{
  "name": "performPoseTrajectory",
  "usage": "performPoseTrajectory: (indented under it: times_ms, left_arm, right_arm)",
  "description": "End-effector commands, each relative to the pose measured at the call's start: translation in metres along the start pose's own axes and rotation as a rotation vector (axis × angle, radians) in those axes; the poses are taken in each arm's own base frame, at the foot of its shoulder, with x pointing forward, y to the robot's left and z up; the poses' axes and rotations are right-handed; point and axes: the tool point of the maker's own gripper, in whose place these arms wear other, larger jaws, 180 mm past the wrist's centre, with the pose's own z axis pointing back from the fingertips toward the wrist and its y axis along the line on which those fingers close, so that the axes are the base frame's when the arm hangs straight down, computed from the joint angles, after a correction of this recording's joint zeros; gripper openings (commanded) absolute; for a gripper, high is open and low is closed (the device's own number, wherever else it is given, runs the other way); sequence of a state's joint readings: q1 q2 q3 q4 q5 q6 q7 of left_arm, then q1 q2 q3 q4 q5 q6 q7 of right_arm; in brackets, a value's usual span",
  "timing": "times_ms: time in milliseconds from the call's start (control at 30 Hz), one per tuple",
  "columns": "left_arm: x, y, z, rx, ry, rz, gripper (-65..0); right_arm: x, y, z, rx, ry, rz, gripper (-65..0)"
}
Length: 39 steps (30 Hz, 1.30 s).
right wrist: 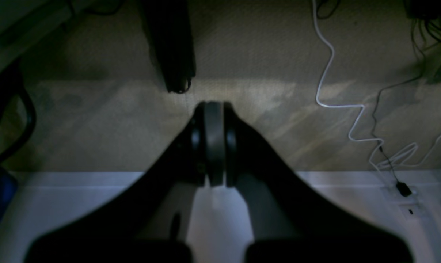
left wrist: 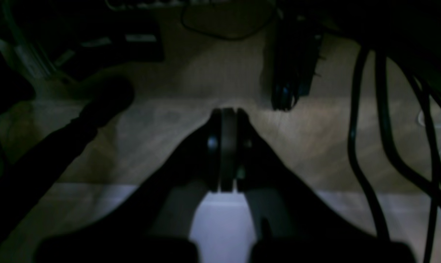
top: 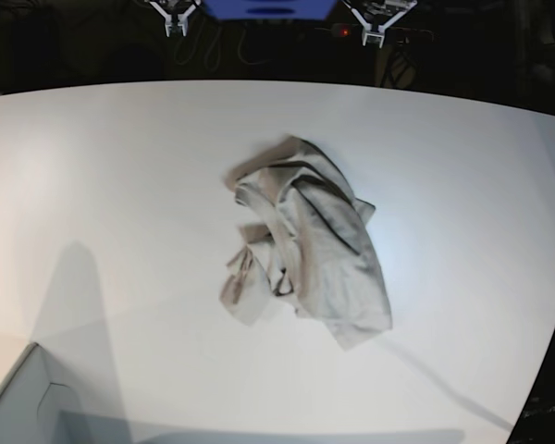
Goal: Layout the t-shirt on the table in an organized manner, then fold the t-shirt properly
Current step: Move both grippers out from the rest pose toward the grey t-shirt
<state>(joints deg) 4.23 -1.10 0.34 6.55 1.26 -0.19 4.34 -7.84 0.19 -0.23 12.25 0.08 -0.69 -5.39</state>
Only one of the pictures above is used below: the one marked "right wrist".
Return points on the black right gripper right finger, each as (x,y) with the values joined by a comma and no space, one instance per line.
(291,222)

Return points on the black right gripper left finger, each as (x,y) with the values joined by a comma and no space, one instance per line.
(109,233)

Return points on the black chair base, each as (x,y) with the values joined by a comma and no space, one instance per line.
(12,90)

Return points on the black table leg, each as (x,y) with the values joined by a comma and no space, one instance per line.
(168,29)

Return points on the white wall socket plate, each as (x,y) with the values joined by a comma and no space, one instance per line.
(411,207)

